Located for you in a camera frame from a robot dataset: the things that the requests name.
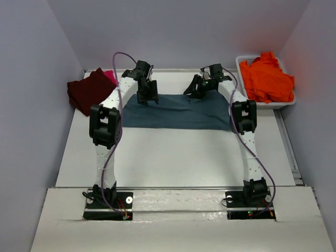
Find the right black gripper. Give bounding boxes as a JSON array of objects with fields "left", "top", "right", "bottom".
[{"left": 183, "top": 74, "right": 215, "bottom": 99}]

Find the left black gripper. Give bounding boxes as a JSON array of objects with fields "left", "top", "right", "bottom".
[{"left": 137, "top": 80, "right": 159, "bottom": 106}]

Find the teal blue t shirt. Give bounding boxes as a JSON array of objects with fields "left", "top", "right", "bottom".
[{"left": 122, "top": 91, "right": 230, "bottom": 131}]

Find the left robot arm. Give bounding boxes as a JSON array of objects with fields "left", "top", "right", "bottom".
[{"left": 89, "top": 60, "right": 159, "bottom": 207}]

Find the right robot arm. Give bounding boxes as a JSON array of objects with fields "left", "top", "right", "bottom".
[{"left": 184, "top": 64, "right": 269, "bottom": 206}]

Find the pink folded t shirt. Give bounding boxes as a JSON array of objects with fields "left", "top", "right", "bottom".
[{"left": 103, "top": 70, "right": 117, "bottom": 85}]

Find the dark red folded t shirt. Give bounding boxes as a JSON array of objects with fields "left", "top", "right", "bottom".
[{"left": 67, "top": 68, "right": 117, "bottom": 117}]

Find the orange t shirt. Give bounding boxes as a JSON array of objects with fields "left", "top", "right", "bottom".
[{"left": 239, "top": 51, "right": 295, "bottom": 103}]

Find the white plastic basket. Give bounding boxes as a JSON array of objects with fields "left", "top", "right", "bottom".
[{"left": 235, "top": 55, "right": 297, "bottom": 110}]

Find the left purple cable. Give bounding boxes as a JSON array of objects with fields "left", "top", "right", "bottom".
[{"left": 101, "top": 51, "right": 139, "bottom": 216}]

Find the purple cable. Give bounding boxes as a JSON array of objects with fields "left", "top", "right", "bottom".
[
  {"left": 101, "top": 51, "right": 139, "bottom": 216},
  {"left": 223, "top": 67, "right": 277, "bottom": 217}
]

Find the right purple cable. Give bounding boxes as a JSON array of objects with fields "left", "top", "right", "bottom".
[{"left": 223, "top": 67, "right": 277, "bottom": 217}]

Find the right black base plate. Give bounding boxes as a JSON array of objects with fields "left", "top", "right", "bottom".
[{"left": 220, "top": 191, "right": 276, "bottom": 220}]

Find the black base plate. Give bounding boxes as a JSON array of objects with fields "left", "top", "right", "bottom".
[
  {"left": 83, "top": 190, "right": 133, "bottom": 221},
  {"left": 220, "top": 191, "right": 276, "bottom": 220}
]

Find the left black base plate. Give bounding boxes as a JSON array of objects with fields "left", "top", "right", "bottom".
[{"left": 83, "top": 190, "right": 133, "bottom": 221}]

